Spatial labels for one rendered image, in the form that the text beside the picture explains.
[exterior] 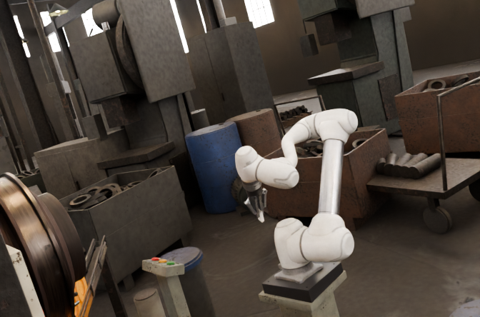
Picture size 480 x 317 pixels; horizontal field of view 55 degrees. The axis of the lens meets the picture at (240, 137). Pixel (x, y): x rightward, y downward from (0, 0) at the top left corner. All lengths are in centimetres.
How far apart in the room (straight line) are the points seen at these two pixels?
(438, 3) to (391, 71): 694
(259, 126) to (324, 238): 307
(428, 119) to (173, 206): 258
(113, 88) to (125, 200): 159
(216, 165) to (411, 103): 206
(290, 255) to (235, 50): 429
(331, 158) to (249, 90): 408
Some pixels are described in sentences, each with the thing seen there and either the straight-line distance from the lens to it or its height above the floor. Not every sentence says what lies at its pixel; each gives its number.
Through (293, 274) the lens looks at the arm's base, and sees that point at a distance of 232.
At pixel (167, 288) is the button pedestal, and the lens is 250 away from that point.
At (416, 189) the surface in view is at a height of 32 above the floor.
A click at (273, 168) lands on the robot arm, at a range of 193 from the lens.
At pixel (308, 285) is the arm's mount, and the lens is 225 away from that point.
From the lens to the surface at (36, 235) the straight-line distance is 127.
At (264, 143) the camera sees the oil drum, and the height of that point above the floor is 56.
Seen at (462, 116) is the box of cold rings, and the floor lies 47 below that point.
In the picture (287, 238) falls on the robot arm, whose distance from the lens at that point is 225.
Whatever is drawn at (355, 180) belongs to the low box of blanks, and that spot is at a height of 41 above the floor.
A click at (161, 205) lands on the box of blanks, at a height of 47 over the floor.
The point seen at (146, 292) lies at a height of 52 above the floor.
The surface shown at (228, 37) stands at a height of 184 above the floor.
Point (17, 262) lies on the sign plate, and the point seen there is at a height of 122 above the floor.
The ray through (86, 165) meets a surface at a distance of 558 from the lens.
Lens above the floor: 147
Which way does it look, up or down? 9 degrees down
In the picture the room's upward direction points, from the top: 16 degrees counter-clockwise
